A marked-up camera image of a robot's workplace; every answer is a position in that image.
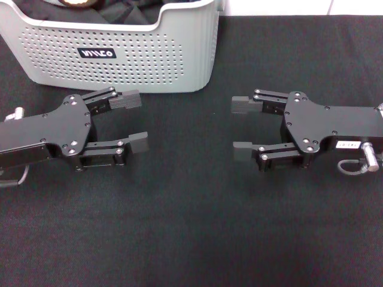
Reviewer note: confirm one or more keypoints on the grey perforated plastic storage box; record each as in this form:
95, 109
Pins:
149, 68

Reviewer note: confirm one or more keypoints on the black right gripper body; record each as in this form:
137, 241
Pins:
329, 122

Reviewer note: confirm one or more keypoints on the dark cloth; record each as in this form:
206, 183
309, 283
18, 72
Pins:
125, 15

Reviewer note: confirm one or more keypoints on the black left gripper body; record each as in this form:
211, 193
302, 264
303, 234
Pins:
45, 128

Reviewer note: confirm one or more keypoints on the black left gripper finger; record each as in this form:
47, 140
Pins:
137, 143
125, 100

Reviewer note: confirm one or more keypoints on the silver left gripper elbow connector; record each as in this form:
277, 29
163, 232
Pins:
15, 114

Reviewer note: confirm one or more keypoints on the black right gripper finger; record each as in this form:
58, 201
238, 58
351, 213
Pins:
242, 104
242, 151

